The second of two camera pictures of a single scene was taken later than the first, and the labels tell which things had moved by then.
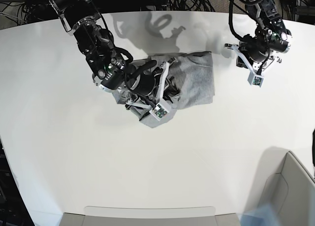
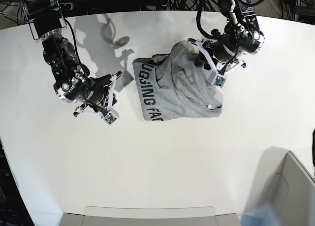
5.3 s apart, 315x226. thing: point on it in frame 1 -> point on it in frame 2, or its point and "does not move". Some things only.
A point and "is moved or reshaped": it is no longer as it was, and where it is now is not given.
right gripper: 256,52 -> 207,58
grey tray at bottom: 101,215 does not move
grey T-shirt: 193,75 is moved or reshaped
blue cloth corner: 265,215 does not move
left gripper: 147,83 -> 101,95
